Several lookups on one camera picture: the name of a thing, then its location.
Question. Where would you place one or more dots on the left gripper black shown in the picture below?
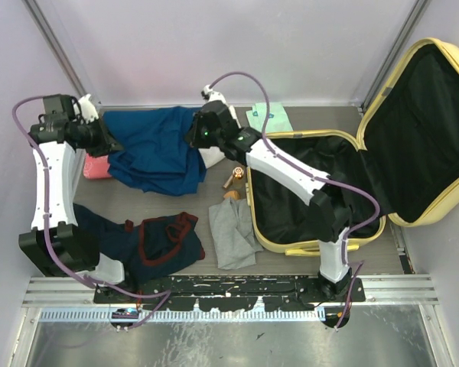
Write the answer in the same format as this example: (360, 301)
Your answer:
(105, 147)

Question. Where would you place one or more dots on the left aluminium corner post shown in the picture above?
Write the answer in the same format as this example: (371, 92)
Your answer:
(53, 30)

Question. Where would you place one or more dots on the small orange wooden object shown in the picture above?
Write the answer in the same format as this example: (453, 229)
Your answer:
(233, 194)

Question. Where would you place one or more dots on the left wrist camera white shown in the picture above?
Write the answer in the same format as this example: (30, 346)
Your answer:
(86, 109)

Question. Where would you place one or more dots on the navy garment red trim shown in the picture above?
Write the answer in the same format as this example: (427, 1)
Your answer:
(163, 246)

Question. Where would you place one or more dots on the white cloth garment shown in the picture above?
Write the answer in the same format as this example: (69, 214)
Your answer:
(214, 153)

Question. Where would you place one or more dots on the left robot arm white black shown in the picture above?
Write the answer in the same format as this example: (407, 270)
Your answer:
(56, 244)

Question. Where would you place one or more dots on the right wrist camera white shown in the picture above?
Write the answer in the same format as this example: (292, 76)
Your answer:
(210, 95)

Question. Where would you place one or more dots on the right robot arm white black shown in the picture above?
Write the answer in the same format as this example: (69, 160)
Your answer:
(329, 211)

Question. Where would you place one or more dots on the aluminium rail frame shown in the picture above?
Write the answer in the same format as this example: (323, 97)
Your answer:
(64, 299)

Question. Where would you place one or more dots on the grey shirt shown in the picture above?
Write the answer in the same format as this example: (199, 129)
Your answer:
(233, 234)

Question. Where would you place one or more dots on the aluminium corner post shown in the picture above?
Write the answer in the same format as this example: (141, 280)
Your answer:
(405, 32)
(53, 30)

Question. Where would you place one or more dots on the right aluminium corner post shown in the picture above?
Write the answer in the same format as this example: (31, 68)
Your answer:
(405, 32)

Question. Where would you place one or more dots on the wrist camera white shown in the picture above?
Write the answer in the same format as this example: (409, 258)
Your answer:
(210, 95)
(86, 109)

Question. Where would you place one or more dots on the pink patterned shirt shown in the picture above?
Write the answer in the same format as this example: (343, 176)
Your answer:
(96, 168)

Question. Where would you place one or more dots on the yellow suitcase black lining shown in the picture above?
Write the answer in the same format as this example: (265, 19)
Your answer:
(405, 154)

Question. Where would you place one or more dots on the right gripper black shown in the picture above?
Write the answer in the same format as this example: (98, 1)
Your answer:
(191, 135)

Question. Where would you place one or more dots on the black mounting base plate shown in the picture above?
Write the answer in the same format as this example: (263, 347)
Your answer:
(232, 293)

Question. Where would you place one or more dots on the blue shirt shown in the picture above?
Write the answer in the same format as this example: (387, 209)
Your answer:
(155, 157)

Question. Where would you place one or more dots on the green tissue packet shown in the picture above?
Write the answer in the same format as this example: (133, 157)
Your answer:
(278, 118)

